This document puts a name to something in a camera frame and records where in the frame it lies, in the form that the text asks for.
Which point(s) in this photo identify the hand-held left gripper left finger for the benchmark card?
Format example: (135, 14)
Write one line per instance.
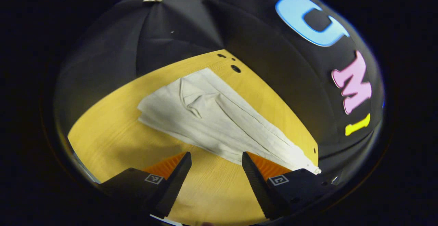
(174, 188)

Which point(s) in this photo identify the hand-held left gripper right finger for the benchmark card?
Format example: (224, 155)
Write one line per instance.
(255, 188)

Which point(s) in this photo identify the white jeans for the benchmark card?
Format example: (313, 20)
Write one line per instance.
(212, 120)

